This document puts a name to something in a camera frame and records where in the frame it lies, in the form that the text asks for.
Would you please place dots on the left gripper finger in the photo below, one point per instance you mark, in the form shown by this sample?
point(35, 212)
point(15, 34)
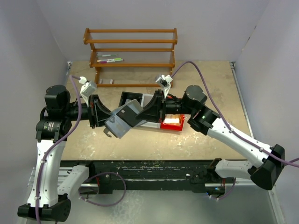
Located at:
point(100, 121)
point(102, 112)

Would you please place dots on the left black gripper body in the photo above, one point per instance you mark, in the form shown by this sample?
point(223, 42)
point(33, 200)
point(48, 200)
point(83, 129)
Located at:
point(92, 113)

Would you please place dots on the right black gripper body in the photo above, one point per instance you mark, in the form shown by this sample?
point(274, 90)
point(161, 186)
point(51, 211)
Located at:
point(162, 109)

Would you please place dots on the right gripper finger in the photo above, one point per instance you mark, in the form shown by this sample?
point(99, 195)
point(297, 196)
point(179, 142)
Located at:
point(149, 116)
point(154, 103)

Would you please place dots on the grey card holder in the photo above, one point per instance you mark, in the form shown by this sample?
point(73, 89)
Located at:
point(115, 126)

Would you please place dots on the black credit card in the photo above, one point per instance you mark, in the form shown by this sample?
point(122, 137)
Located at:
point(128, 116)

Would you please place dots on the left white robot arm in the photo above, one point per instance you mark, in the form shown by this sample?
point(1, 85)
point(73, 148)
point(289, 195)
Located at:
point(50, 200)

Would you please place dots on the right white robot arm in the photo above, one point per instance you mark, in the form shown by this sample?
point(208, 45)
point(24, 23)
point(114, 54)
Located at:
point(263, 164)

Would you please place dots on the white plastic bin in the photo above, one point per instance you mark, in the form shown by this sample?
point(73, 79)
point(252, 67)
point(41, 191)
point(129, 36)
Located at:
point(146, 98)

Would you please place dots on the red plastic bin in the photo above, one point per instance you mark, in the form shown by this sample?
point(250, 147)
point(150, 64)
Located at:
point(174, 127)

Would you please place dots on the wooden pieces in red bin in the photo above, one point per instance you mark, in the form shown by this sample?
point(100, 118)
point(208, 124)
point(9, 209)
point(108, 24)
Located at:
point(172, 119)

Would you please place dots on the black plastic bin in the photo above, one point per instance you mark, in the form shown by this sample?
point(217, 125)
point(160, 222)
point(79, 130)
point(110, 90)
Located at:
point(128, 96)

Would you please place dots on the pink marker pen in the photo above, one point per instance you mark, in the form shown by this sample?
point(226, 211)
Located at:
point(105, 61)

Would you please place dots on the wooden slatted rack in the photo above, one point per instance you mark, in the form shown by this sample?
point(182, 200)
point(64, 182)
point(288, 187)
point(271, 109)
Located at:
point(139, 48)

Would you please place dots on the light green marker pen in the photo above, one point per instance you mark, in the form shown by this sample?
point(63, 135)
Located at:
point(116, 60)

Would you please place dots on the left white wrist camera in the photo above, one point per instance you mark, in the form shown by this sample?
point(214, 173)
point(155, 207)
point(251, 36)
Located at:
point(87, 89)

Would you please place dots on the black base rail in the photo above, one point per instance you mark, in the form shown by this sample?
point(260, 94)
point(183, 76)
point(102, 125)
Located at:
point(197, 176)

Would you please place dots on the aluminium frame rail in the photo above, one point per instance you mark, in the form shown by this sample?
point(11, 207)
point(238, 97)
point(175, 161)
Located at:
point(63, 175)

